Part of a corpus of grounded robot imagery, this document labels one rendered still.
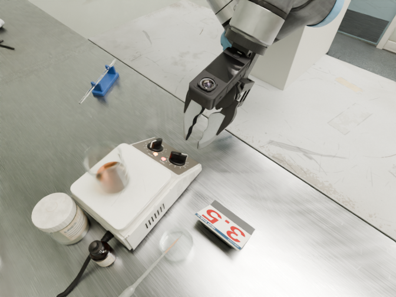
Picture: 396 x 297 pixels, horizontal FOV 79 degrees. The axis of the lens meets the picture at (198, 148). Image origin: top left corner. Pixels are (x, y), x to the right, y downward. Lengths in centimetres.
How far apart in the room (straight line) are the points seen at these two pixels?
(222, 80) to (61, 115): 46
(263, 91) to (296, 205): 34
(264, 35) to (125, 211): 33
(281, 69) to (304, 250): 44
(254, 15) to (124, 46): 59
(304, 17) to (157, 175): 36
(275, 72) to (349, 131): 24
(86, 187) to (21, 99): 44
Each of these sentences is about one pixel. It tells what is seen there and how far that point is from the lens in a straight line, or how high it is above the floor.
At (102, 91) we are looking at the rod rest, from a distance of 71.
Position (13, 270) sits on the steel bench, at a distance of 52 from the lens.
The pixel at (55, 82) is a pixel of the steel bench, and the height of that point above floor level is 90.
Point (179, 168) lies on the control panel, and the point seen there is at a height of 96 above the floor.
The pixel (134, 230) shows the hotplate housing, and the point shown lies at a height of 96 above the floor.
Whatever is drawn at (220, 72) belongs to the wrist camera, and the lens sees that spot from 37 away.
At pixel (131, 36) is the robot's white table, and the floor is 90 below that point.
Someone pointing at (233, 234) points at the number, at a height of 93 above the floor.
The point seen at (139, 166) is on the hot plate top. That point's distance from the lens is 42.
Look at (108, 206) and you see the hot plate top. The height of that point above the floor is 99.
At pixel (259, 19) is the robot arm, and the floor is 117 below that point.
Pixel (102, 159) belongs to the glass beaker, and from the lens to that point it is 40.
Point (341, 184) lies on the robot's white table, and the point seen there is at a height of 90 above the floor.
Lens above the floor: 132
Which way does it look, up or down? 52 degrees down
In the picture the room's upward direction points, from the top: straight up
